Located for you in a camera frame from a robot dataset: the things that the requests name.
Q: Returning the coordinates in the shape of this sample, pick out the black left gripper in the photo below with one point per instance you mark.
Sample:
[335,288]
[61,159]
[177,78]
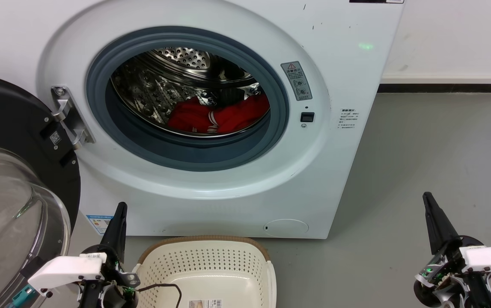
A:
[117,295]

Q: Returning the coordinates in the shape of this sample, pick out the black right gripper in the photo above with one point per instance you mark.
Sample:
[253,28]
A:
[442,273]

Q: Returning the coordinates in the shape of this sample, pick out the red garment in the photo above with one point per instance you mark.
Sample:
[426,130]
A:
[185,115]

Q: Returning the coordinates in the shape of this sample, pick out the cream perforated laundry basket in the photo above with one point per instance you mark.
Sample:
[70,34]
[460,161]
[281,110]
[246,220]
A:
[206,261]

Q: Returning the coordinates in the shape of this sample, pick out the stainless steel washing machine drum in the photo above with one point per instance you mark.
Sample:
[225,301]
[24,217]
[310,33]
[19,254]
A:
[151,94]

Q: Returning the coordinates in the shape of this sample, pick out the black washer door with glass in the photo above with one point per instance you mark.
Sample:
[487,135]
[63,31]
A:
[5,111]

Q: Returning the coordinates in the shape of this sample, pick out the black device edge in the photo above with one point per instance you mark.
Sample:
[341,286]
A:
[376,1]

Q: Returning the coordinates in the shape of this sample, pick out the blue energy label sticker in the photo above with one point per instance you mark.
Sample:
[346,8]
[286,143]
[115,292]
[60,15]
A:
[99,224]

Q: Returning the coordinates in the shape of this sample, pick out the grey rubber door gasket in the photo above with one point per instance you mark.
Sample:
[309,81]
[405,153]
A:
[185,156]

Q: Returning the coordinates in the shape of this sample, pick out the barcode label sticker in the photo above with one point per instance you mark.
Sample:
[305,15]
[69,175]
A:
[206,303]

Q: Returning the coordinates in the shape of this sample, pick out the QR code sticker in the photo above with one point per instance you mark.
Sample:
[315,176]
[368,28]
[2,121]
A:
[55,138]

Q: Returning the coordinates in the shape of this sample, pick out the white front-load washing machine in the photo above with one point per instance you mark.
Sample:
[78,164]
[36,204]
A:
[335,171]

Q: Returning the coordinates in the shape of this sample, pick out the silver door hinge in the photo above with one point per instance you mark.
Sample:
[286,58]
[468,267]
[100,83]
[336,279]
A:
[72,119]

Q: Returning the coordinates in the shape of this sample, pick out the small white text sticker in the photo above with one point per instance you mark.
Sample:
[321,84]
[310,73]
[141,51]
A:
[349,119]

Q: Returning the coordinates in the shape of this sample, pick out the white ledge with black skirting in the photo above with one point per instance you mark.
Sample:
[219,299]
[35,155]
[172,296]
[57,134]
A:
[442,87]

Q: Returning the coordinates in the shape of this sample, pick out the round white filter cover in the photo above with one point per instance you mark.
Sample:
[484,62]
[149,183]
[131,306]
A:
[286,228]

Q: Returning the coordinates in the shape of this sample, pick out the black door latch socket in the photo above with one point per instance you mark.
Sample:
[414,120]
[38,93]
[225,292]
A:
[307,116]

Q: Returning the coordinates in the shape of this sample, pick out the grey warning sticker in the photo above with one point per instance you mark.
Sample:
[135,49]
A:
[296,81]

